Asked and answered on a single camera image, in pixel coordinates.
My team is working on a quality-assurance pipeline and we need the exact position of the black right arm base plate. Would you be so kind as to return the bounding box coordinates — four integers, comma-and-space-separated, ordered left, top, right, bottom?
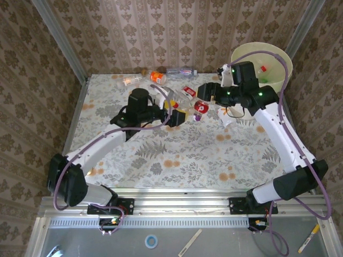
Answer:
228, 197, 279, 215

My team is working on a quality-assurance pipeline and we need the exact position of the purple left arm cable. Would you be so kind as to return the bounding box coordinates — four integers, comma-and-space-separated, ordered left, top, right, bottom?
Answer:
53, 84, 174, 236

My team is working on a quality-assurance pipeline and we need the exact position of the white orange carton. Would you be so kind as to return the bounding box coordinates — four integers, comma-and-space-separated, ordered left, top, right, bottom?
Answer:
216, 107, 234, 128

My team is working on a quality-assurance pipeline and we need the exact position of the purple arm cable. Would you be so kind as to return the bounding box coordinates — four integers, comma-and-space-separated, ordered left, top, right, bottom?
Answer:
226, 50, 333, 257
53, 84, 174, 236

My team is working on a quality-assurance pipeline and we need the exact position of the orange label plastic bottle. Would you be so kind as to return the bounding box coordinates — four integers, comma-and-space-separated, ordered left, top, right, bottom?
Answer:
149, 70, 167, 85

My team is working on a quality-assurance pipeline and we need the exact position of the yellow white marker pen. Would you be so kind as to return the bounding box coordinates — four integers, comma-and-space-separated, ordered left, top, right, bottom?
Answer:
297, 224, 320, 254

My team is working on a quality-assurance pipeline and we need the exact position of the clear bottle pale orange label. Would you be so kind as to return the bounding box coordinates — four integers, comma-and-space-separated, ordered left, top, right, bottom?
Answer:
116, 74, 144, 89

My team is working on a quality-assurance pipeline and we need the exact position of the aluminium front mounting rail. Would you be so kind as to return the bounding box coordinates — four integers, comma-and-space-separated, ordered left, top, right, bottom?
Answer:
37, 187, 332, 218

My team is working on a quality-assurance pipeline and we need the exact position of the white bin with yellow liner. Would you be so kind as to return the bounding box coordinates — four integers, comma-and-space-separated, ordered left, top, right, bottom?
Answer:
230, 42, 293, 120

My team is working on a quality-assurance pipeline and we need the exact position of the flat wooden stick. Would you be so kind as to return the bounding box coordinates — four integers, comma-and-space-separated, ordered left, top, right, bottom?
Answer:
178, 228, 203, 257

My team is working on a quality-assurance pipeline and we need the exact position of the black connector board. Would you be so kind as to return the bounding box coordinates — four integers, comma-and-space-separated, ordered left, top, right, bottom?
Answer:
99, 217, 121, 228
248, 218, 270, 232

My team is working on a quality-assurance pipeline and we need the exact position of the aluminium frame post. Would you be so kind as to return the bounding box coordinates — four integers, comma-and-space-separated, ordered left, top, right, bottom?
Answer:
284, 0, 326, 54
31, 0, 91, 84

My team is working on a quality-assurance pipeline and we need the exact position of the clear bottle purple label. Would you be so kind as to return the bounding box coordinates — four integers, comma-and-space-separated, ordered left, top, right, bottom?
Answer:
165, 67, 198, 78

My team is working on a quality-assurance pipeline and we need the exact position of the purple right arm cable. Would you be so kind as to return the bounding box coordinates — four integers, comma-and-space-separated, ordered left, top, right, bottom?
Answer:
226, 50, 333, 257

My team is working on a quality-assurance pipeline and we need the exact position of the blue white tape roll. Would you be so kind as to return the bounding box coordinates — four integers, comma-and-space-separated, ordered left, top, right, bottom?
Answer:
144, 234, 158, 248

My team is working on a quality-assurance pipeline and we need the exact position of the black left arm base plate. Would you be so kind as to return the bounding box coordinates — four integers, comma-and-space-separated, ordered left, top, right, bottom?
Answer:
87, 197, 135, 215

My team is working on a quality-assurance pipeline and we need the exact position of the small bottle round red label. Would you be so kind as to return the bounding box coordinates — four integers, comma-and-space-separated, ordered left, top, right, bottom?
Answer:
193, 100, 208, 121

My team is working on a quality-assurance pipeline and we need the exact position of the clear bottle red white label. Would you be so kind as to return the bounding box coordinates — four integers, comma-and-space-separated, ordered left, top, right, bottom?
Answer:
173, 85, 197, 104

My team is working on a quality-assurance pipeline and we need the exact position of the slotted grey cable duct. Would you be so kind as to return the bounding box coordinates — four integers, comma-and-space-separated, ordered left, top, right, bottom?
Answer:
49, 216, 251, 229

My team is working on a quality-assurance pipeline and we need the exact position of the floral tablecloth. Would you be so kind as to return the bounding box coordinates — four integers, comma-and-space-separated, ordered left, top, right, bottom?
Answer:
57, 73, 305, 190

